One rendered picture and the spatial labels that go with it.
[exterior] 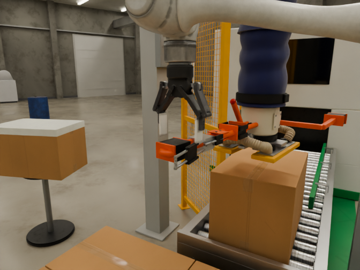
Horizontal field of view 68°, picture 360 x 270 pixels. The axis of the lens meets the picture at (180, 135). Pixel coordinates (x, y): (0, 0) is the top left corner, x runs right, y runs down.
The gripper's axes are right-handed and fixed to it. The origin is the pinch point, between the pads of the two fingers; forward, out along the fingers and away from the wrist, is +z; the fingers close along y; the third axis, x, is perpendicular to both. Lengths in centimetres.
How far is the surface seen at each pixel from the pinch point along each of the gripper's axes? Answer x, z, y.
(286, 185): -54, 30, -16
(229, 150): -42.5, 15.8, 7.0
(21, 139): -16, 32, 170
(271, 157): -43.4, 15.4, -11.8
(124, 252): -14, 71, 48
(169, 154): 5.9, 4.5, -0.9
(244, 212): -51, 48, 2
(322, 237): -83, 65, -27
